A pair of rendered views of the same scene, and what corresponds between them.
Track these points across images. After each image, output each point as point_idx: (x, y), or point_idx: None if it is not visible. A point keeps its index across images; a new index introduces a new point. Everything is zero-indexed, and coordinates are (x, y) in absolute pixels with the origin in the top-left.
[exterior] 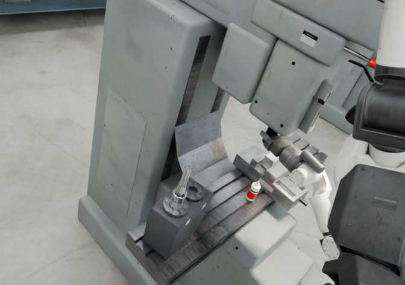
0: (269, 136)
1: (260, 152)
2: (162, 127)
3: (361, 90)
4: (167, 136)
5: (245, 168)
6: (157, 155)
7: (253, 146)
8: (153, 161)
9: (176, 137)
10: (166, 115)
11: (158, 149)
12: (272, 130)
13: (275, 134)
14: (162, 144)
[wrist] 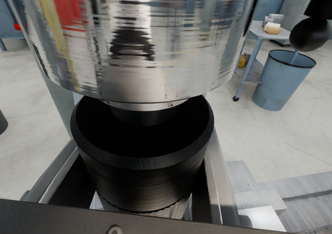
0: (48, 168)
1: (245, 183)
2: (41, 74)
3: None
4: (67, 96)
5: (186, 210)
6: (65, 124)
7: (235, 163)
8: (67, 132)
9: (76, 101)
10: (30, 47)
11: (61, 115)
12: (101, 109)
13: (109, 172)
14: (63, 108)
